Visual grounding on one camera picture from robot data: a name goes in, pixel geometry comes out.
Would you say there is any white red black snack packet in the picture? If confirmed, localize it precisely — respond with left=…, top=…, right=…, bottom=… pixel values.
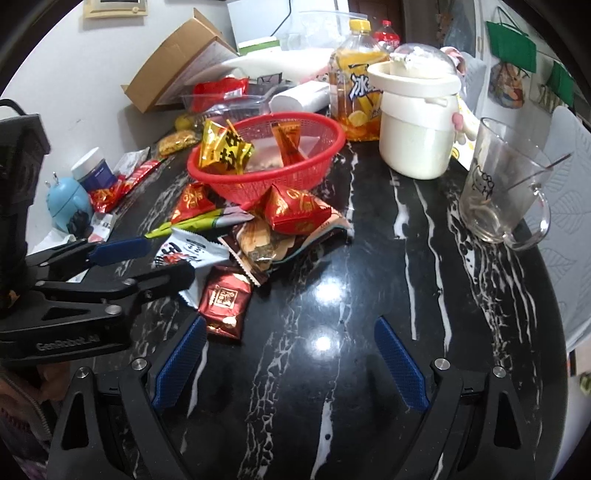
left=151, top=227, right=232, bottom=309

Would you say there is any white green carton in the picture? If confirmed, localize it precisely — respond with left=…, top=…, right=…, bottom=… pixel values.
left=237, top=37, right=281, bottom=55

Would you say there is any red cola bottle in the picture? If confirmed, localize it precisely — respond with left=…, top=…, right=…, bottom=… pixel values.
left=372, top=18, right=402, bottom=52

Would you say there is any orange red snack packet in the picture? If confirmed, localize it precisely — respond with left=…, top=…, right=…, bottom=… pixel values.
left=271, top=121, right=308, bottom=166

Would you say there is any clear plastic box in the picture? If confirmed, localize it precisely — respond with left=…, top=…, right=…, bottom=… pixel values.
left=180, top=83, right=296, bottom=125

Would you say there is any brown snack packet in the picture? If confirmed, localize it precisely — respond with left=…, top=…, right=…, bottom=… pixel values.
left=218, top=213, right=354, bottom=288

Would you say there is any red gold snack packet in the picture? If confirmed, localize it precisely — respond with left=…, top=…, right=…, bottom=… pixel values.
left=170, top=181, right=218, bottom=225
left=263, top=183, right=343, bottom=235

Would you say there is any long red packet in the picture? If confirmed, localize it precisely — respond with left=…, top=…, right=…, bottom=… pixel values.
left=117, top=158, right=168, bottom=199

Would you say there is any dark red snack packet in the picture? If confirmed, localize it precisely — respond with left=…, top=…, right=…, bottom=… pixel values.
left=198, top=264, right=254, bottom=341

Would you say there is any black cable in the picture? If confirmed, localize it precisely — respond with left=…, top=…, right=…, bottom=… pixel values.
left=272, top=0, right=293, bottom=38

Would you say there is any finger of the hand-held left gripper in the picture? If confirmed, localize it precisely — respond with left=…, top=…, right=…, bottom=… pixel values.
left=25, top=237, right=154, bottom=282
left=28, top=262, right=197, bottom=324

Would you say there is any iced tea bottle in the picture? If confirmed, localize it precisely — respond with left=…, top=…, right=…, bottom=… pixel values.
left=329, top=18, right=391, bottom=142

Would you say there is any green snack packet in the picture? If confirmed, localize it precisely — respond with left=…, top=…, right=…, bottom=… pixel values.
left=144, top=206, right=256, bottom=239

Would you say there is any white lidded jar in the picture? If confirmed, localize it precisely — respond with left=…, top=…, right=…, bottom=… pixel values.
left=367, top=42, right=478, bottom=181

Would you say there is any clear snack packet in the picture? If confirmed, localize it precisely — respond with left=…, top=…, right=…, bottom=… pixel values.
left=247, top=135, right=324, bottom=175

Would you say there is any yellow black snack packet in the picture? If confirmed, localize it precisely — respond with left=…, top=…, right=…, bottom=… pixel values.
left=198, top=119, right=256, bottom=175

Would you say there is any large red gold packet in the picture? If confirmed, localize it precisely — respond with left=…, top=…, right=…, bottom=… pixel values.
left=89, top=178, right=134, bottom=214

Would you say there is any white pink green pouch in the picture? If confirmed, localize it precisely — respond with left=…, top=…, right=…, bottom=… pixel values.
left=88, top=213, right=116, bottom=244

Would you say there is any cardboard box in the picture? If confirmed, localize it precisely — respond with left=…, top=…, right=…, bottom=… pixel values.
left=121, top=8, right=241, bottom=114

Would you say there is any red plastic basket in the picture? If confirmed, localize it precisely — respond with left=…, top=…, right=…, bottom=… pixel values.
left=187, top=113, right=347, bottom=208

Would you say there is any blue jar white cap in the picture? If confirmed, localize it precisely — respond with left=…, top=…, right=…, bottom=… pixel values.
left=71, top=147, right=118, bottom=192

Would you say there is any glass mug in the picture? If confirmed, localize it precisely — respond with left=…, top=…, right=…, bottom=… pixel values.
left=458, top=117, right=554, bottom=252

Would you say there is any metal spoon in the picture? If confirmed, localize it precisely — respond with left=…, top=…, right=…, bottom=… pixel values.
left=501, top=154, right=573, bottom=192

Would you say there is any light blue toy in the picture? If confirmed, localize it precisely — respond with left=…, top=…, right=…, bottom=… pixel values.
left=45, top=172, right=93, bottom=234

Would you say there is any white paper roll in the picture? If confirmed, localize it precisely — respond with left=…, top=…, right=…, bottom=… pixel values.
left=269, top=82, right=331, bottom=113

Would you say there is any white tissue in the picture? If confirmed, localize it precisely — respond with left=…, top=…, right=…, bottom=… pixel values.
left=39, top=228, right=77, bottom=259

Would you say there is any green bag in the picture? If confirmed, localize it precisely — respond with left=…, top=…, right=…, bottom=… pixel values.
left=485, top=21, right=537, bottom=73
left=547, top=61, right=576, bottom=108

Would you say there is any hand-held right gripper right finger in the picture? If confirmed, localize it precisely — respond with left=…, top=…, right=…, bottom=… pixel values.
left=373, top=315, right=546, bottom=480

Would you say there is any large red snack bag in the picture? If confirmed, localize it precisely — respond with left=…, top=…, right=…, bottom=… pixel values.
left=191, top=77, right=250, bottom=113

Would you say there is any cream framed wall panel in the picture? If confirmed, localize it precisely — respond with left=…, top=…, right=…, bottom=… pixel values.
left=83, top=0, right=151, bottom=19

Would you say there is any white grey packet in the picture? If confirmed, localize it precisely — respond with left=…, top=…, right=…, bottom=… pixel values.
left=112, top=147, right=152, bottom=176

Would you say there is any yellow snack bag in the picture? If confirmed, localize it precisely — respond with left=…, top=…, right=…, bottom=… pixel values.
left=156, top=129, right=201, bottom=157

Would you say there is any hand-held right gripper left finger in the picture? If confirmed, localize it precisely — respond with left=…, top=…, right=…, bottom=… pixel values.
left=46, top=315, right=208, bottom=480

